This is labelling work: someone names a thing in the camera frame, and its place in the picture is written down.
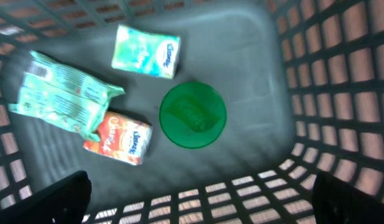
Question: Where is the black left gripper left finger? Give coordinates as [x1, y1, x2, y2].
[0, 170, 92, 224]

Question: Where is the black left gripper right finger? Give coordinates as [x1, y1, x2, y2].
[312, 171, 384, 224]

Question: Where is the orange Kleenex tissue pack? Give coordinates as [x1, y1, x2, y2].
[83, 111, 152, 166]

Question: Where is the teal wet wipes pack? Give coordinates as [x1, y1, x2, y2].
[8, 50, 125, 142]

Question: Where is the green lid jar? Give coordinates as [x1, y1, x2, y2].
[159, 82, 227, 149]

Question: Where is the grey plastic mesh basket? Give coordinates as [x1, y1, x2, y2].
[0, 0, 384, 223]

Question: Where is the green Kleenex tissue pack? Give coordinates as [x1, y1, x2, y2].
[111, 24, 181, 79]

